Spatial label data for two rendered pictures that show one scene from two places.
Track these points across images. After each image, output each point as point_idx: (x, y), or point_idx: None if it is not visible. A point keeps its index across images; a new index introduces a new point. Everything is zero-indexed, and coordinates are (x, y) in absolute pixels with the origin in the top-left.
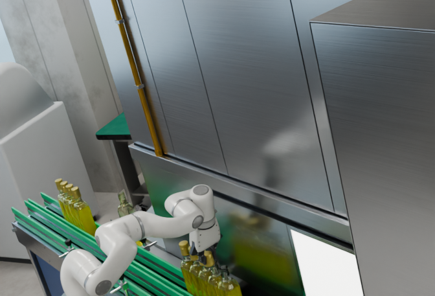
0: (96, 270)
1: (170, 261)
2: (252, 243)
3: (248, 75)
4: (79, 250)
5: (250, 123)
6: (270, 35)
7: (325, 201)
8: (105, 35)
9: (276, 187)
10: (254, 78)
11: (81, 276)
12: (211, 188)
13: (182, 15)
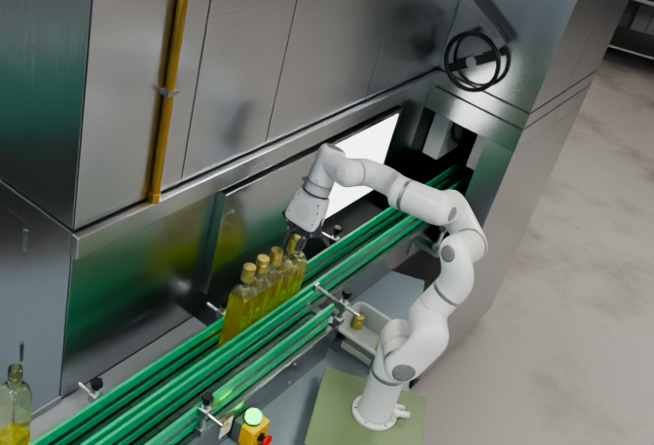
0: (476, 231)
1: (99, 389)
2: (276, 206)
3: None
4: (456, 237)
5: (326, 52)
6: None
7: (362, 92)
8: (109, 25)
9: (321, 113)
10: None
11: (481, 247)
12: (244, 177)
13: None
